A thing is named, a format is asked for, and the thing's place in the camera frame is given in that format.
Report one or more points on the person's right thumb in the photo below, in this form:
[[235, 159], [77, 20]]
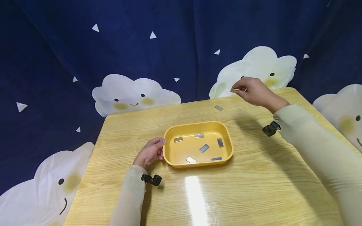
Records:
[[242, 92]]

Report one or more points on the black wrist band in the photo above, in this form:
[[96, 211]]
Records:
[[270, 129], [152, 180]]

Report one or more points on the yellow plastic tray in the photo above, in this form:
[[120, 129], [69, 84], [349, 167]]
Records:
[[183, 152]]

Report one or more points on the person's left fingers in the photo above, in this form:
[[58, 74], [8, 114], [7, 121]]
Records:
[[160, 154]]

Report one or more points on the set of silver plates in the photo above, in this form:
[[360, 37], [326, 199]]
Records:
[[204, 148]]

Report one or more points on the person's right index finger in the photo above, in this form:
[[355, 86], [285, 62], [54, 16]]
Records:
[[239, 83]]

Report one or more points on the person's right hand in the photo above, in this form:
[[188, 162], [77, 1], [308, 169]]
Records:
[[258, 92]]

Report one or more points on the person's left hand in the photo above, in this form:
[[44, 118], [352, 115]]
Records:
[[148, 153]]

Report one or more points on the person's right forearm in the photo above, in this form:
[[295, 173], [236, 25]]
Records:
[[316, 150]]

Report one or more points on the person's left forearm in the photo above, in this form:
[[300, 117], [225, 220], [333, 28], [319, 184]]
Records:
[[128, 197]]

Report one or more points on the person's left thumb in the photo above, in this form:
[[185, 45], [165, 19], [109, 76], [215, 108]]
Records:
[[159, 141]]

